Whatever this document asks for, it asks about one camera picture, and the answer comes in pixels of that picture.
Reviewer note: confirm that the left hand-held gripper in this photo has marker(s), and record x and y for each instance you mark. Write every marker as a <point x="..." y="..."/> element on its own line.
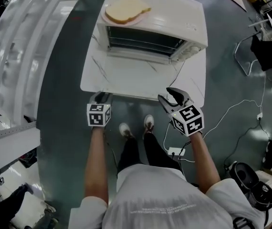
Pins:
<point x="98" y="116"/>

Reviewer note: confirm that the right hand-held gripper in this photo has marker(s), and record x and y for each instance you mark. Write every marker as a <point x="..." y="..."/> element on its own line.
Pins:
<point x="189" y="119"/>

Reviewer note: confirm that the person's right forearm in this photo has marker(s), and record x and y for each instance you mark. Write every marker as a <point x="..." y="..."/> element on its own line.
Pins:
<point x="204" y="163"/>

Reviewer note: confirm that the person's left forearm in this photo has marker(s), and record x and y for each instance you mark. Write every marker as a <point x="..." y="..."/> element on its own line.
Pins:
<point x="96" y="163"/>

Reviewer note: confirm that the cream toaster oven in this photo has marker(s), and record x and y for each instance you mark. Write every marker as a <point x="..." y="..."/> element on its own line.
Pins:
<point x="174" y="15"/>

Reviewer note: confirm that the white marble small table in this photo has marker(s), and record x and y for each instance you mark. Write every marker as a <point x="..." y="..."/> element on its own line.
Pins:
<point x="193" y="80"/>

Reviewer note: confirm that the person's right white shoe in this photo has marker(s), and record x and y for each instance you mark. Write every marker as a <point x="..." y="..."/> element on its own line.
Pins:
<point x="148" y="123"/>

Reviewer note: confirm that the person's white shoe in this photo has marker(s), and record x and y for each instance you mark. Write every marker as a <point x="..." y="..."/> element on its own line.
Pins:
<point x="148" y="123"/>
<point x="126" y="130"/>

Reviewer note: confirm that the person's left white shoe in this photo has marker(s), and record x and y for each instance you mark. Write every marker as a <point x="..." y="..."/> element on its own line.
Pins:
<point x="126" y="130"/>

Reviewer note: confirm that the white power strip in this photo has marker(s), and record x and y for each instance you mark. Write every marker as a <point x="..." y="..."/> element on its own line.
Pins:
<point x="176" y="151"/>

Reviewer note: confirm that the person's black trousers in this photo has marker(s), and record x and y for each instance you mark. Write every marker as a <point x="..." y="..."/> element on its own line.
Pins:
<point x="128" y="156"/>

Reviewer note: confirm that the pink plate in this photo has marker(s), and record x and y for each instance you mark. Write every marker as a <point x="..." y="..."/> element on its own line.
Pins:
<point x="107" y="20"/>

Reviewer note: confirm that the white plug adapter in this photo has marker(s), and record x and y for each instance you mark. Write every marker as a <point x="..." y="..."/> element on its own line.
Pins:
<point x="259" y="116"/>

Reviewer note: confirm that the white metal shelf rack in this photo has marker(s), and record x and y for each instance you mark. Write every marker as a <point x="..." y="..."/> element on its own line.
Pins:
<point x="19" y="56"/>

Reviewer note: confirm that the bread slice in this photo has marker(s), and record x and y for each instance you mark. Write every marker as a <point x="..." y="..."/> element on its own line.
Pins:
<point x="126" y="8"/>

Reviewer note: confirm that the person's white t-shirt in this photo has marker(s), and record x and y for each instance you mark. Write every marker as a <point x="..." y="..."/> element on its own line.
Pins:
<point x="164" y="199"/>

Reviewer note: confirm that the black round cooker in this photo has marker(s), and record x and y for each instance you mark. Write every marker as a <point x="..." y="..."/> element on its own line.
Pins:
<point x="243" y="174"/>

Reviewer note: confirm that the folding chair with black cloth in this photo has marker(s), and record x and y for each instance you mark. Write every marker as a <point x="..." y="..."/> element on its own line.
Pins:
<point x="266" y="54"/>

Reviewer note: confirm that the white long workbench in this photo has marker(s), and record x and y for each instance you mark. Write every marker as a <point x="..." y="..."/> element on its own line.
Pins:
<point x="7" y="151"/>

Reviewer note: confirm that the black basket appliance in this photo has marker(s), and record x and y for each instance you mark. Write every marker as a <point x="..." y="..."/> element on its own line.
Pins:
<point x="260" y="195"/>

